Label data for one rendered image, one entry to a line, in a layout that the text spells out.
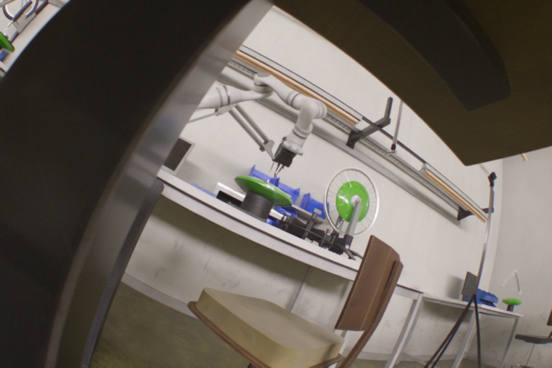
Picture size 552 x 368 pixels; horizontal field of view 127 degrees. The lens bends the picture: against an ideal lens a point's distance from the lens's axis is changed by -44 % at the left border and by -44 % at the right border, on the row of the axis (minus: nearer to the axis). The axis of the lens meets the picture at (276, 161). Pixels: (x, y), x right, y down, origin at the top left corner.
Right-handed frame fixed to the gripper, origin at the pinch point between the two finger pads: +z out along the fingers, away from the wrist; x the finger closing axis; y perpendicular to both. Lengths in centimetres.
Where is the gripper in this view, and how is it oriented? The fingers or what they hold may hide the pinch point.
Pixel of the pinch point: (275, 174)
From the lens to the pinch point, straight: 112.1
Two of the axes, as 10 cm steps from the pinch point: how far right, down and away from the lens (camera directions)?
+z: -4.2, 7.0, 5.7
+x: -8.9, -4.5, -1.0
